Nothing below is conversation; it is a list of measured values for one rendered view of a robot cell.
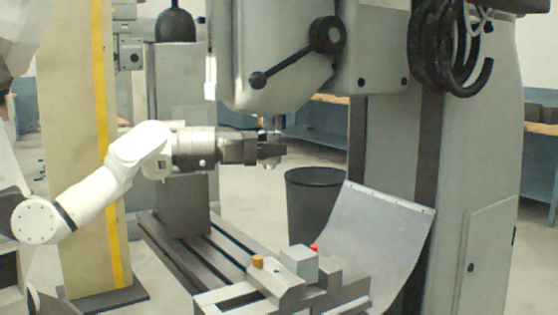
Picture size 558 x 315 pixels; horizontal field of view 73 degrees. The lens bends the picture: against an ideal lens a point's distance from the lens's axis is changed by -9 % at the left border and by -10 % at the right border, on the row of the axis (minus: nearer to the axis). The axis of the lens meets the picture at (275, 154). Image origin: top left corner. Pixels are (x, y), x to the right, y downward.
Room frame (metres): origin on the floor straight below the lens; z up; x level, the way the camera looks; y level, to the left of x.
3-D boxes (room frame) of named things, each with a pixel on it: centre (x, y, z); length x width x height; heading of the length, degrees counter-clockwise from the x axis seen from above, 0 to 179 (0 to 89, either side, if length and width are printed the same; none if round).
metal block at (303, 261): (0.74, -0.05, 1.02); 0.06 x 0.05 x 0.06; 32
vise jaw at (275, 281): (0.71, 0.00, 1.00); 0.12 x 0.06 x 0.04; 32
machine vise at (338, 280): (0.73, -0.02, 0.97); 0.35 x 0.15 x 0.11; 122
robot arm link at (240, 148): (0.82, 0.10, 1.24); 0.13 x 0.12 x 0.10; 9
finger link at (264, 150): (0.80, 0.01, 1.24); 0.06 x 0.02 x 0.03; 99
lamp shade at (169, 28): (0.73, 0.17, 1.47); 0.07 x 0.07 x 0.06
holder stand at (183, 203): (1.22, 0.29, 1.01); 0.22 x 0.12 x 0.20; 26
